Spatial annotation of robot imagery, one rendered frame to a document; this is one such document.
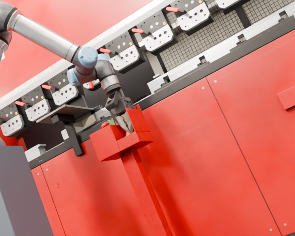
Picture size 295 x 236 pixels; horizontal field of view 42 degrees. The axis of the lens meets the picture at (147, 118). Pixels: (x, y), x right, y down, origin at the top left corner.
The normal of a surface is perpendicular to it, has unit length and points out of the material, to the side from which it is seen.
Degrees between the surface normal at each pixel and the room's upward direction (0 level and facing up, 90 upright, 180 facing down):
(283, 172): 90
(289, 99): 90
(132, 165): 90
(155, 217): 90
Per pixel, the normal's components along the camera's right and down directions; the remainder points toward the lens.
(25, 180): 0.87, -0.43
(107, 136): -0.38, -0.04
